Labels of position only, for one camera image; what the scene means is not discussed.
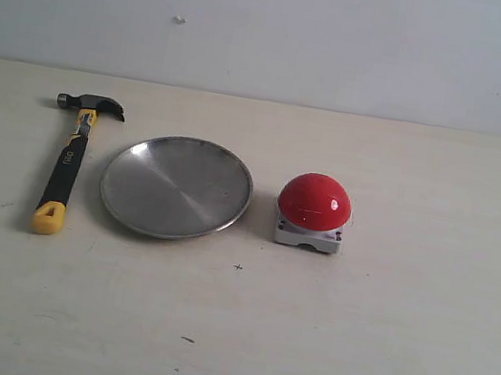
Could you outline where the yellow black claw hammer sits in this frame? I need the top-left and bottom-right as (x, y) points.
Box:
(32, 93), (125, 235)

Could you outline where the red dome push button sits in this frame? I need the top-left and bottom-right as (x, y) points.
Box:
(273, 172), (352, 254)

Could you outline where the round stainless steel plate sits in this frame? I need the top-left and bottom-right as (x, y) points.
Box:
(99, 136), (253, 240)

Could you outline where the small white wall fixture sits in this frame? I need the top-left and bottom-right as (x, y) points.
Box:
(173, 15), (186, 25)

